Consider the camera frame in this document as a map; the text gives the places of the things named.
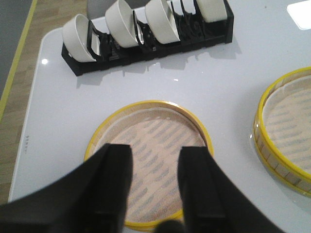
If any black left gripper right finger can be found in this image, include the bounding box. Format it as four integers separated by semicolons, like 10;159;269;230
178;147;282;233

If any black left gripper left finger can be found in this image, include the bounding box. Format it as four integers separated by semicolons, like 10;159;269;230
0;144;133;233

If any bamboo steamer tray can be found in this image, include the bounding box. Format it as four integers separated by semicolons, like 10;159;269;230
253;67;311;196
84;100;214;231

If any white steamer liner cloth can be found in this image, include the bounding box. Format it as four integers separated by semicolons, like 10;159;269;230
97;110;207;223

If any white bowl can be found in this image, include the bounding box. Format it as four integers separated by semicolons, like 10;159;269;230
145;0;180;44
105;0;138;48
197;0;227;23
62;14;96;62

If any black bowl rack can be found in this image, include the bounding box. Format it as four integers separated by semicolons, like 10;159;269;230
61;0;234;76

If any left grey chair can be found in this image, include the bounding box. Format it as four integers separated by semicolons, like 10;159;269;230
86;0;115;19

